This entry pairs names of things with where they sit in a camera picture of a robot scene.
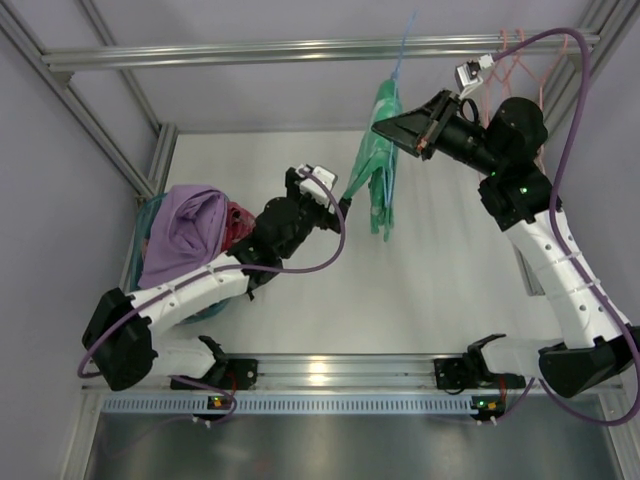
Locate left aluminium frame posts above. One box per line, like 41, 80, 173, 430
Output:
1, 1, 179, 200

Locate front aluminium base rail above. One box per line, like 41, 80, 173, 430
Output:
82, 352, 624, 396

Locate pink wire hanger left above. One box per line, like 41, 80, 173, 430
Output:
480, 29, 508, 127

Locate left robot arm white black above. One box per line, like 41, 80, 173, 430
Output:
77, 164, 350, 392

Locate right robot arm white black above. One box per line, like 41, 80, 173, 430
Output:
371, 90, 639, 398

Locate green white patterned trousers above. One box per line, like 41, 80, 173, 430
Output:
342, 77, 402, 242

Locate aluminium hanging rail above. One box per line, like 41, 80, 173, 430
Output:
40, 28, 601, 71

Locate teal laundry basket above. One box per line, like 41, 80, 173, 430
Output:
125, 193, 229, 325

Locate pink wire hanger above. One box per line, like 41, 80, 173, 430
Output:
480, 29, 508, 127
535, 35, 569, 174
492, 51, 537, 99

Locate blue wire hanger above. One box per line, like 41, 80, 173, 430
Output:
383, 8, 418, 208

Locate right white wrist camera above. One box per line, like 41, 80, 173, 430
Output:
454, 54, 494, 99

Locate pink red garment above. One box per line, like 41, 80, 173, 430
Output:
220, 201, 255, 252

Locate purple garment in basket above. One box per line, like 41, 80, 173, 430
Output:
138, 185, 228, 289

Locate pink wire hanger middle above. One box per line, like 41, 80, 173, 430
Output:
492, 51, 537, 99

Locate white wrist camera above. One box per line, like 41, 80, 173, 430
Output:
454, 54, 494, 99
294, 164, 338, 207

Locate pink wire hanger right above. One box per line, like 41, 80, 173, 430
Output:
535, 35, 569, 174

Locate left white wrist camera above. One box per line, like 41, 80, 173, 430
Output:
294, 164, 338, 207

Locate slotted grey cable duct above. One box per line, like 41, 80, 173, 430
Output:
102, 394, 501, 415

